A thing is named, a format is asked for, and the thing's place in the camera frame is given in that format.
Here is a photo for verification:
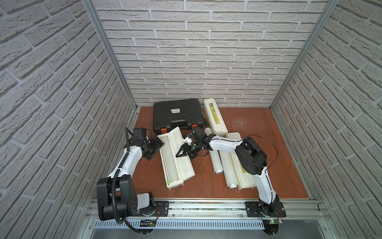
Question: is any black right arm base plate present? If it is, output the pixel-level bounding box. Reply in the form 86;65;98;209
244;201;287;218

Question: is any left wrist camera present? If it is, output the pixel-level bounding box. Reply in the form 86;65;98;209
132;127;147;142

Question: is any aluminium corner post right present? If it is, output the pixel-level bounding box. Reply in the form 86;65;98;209
269;0;339;110

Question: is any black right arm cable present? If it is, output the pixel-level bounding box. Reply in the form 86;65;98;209
250;134;279;174

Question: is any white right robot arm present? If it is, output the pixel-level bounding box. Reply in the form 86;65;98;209
176;127;280;216

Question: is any aluminium corner post left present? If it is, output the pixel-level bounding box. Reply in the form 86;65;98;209
83;0;138;110

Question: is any cream dispenser with lid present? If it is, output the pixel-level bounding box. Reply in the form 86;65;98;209
158;127;196;190

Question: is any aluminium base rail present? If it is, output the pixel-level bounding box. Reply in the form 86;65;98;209
85;198;331;231

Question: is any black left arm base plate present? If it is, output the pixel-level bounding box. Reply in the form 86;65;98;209
135;200;170;217

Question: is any white plastic wrap roll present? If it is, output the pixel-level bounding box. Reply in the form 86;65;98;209
219;150;238;189
205;127;223;175

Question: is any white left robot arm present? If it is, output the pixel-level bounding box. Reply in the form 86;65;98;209
96;137;164;224

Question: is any black plastic tool case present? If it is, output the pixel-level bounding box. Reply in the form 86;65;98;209
153;98;205;134

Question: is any aluminium corner post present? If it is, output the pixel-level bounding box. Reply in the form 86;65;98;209
269;0;339;110
83;0;138;110

